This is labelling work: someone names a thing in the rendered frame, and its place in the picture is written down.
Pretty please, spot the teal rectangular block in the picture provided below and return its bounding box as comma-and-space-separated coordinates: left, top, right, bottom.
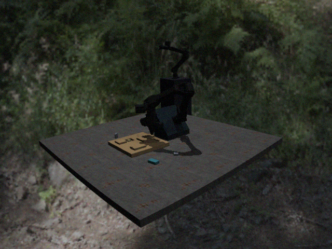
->
147, 158, 159, 165

